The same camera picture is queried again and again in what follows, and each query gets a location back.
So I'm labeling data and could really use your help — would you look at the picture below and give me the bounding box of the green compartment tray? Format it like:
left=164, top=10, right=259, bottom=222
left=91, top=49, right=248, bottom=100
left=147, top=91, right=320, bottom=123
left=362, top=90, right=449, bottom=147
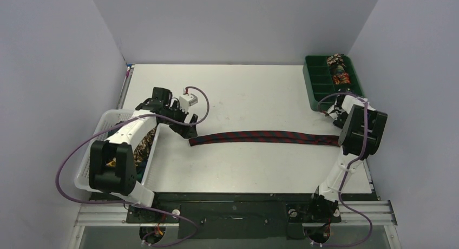
left=303, top=55, right=365, bottom=112

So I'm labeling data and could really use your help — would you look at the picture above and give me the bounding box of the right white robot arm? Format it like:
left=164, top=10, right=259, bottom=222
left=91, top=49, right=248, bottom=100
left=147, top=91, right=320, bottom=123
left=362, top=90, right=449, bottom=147
left=305, top=92, right=388, bottom=222

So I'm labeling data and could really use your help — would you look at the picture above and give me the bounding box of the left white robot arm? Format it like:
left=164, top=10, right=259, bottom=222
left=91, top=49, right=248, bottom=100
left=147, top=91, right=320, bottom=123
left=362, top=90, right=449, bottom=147
left=88, top=87, right=200, bottom=222

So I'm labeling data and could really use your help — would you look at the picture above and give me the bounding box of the dark green tie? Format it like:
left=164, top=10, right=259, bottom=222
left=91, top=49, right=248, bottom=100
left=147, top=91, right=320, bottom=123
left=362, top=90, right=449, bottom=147
left=135, top=160, right=148, bottom=182

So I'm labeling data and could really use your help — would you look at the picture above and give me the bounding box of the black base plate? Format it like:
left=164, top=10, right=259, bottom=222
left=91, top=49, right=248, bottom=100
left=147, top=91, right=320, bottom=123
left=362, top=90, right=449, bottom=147
left=126, top=192, right=376, bottom=243

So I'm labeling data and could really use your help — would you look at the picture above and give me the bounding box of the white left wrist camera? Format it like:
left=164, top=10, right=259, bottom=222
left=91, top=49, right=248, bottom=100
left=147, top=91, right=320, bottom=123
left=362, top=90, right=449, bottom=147
left=179, top=94, right=198, bottom=109

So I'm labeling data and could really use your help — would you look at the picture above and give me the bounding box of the brown patterned tie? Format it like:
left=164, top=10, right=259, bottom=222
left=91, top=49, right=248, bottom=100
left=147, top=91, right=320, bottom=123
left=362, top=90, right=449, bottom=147
left=133, top=128, right=156, bottom=167

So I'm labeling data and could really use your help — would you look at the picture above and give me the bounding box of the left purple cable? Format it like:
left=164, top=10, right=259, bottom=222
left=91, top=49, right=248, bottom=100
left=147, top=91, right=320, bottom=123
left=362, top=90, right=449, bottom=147
left=55, top=86, right=211, bottom=248

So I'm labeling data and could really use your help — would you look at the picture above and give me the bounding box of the red navy striped tie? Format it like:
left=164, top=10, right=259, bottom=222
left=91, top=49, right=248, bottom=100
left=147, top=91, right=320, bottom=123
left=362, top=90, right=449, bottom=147
left=188, top=130, right=339, bottom=147

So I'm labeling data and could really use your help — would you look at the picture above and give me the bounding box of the white plastic basket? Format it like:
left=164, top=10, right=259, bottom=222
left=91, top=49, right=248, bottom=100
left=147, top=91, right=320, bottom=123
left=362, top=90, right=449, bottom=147
left=75, top=109, right=158, bottom=200

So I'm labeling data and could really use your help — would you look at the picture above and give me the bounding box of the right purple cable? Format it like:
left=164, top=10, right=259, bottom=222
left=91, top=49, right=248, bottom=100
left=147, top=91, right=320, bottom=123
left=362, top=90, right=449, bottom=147
left=317, top=92, right=373, bottom=248

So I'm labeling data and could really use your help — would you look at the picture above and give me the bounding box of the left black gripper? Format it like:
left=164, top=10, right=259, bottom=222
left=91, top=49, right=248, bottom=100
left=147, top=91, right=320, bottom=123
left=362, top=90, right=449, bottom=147
left=161, top=101, right=197, bottom=139

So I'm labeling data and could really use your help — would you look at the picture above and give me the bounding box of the purple cable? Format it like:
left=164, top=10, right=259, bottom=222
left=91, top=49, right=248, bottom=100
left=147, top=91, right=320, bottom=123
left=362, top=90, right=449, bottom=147
left=317, top=92, right=373, bottom=248
left=55, top=86, right=211, bottom=248

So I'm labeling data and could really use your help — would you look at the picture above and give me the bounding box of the rolled red patterned tie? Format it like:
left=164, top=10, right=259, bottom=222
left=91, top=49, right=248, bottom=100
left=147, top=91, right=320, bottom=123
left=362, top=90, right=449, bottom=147
left=332, top=72, right=351, bottom=85

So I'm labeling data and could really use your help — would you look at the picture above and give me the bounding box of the aluminium rail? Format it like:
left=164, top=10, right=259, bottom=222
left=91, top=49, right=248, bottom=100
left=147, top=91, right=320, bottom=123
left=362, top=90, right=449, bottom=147
left=75, top=201, right=397, bottom=227

